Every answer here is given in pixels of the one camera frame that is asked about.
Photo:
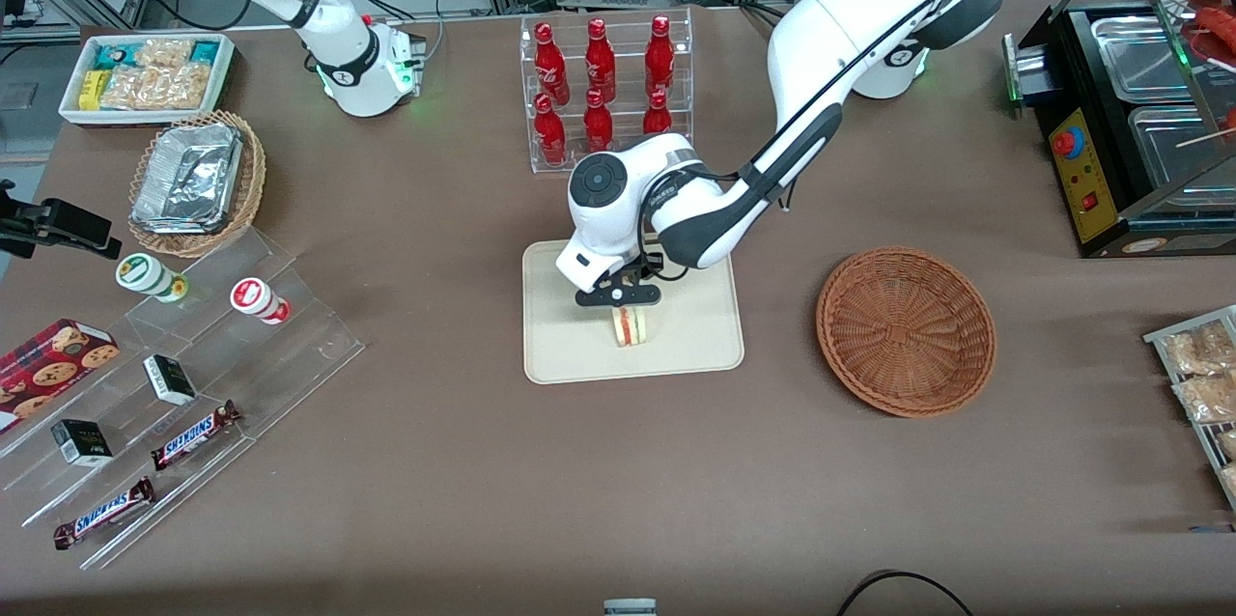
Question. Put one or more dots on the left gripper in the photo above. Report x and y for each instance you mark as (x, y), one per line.
(635, 267)

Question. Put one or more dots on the triangle sandwich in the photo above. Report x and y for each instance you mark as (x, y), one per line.
(632, 328)

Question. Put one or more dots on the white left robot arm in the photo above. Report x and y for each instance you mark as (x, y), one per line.
(840, 27)

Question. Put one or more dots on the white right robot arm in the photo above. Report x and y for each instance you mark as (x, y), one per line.
(338, 46)

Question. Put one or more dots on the beige plastic tray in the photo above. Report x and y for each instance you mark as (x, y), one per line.
(695, 336)

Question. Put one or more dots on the light wicker basket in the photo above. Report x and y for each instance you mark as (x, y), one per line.
(246, 182)

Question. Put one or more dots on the round brown wicker basket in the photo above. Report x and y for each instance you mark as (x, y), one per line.
(908, 331)

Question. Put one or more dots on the green sunflower yogurt cup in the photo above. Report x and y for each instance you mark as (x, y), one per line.
(143, 273)

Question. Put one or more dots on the silver foil pack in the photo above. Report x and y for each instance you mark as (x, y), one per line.
(188, 177)

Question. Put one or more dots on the yellow snack packet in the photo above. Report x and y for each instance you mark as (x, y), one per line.
(91, 90)

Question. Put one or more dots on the red tartan cookie box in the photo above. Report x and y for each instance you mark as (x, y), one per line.
(53, 360)

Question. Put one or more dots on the clear cracker snack bag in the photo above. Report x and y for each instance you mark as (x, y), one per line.
(166, 51)
(154, 88)

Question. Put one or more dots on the red cola bottle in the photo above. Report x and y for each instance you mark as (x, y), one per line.
(658, 114)
(548, 56)
(660, 46)
(600, 51)
(548, 131)
(598, 122)

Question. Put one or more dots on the teal snack packet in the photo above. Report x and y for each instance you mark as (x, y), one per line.
(116, 53)
(205, 50)

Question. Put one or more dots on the small black carton box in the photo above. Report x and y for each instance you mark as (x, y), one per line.
(82, 443)
(169, 380)

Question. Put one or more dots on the red strawberry yogurt cup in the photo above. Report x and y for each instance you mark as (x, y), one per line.
(253, 297)

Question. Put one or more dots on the clear acrylic bottle rack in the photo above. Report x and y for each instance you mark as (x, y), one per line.
(626, 85)

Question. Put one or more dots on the white rectangular snack bin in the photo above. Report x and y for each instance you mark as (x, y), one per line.
(227, 66)

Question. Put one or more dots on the Snickers chocolate bar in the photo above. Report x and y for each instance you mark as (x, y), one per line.
(193, 435)
(104, 512)

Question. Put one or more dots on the clear acrylic stepped shelf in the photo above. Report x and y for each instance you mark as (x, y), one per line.
(290, 350)

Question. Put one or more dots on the small grey white device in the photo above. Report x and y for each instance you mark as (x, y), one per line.
(630, 608)

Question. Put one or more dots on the red emergency knob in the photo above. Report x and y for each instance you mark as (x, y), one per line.
(1066, 143)

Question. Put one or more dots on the black food warmer machine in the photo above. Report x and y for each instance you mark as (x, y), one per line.
(1091, 191)

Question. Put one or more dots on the steel food pan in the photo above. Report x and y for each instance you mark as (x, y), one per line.
(1178, 153)
(1144, 56)

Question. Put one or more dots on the clear fried snack bag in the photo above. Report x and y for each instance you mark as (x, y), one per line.
(1197, 348)
(1207, 397)

